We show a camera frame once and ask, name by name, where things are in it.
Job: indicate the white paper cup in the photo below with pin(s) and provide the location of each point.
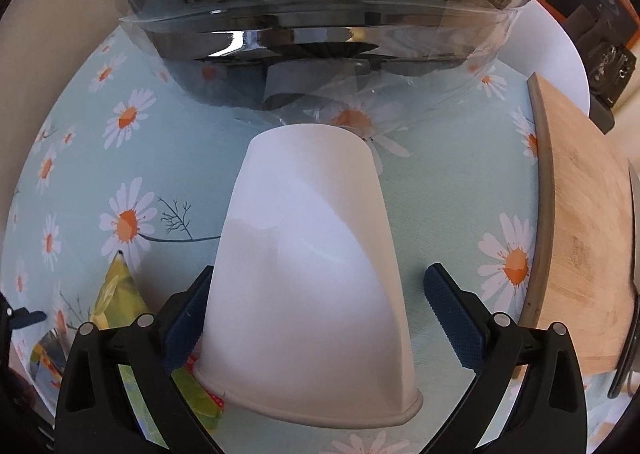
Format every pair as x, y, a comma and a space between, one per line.
300, 259

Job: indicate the white chair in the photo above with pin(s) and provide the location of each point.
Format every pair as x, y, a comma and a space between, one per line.
545, 49

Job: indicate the daisy print tablecloth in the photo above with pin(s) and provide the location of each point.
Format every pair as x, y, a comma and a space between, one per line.
450, 184

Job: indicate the black low cabinet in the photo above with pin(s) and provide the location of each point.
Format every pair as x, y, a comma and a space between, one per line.
602, 116

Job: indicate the clear plastic waste bin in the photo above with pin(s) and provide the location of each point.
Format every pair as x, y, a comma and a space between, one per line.
310, 34

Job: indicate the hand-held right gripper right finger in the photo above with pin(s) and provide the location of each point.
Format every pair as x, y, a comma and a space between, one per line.
455, 319

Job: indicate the yellow green snack wrapper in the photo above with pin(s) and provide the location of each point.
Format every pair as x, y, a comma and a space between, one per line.
117, 294

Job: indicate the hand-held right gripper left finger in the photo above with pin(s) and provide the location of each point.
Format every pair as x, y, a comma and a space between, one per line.
182, 334

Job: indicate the wooden cutting board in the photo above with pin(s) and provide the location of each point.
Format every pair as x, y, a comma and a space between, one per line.
575, 209

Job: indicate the brown handbag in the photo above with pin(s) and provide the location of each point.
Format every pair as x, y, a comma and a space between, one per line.
607, 59

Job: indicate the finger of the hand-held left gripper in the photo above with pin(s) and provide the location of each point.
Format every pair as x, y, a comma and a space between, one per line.
30, 318
20, 409

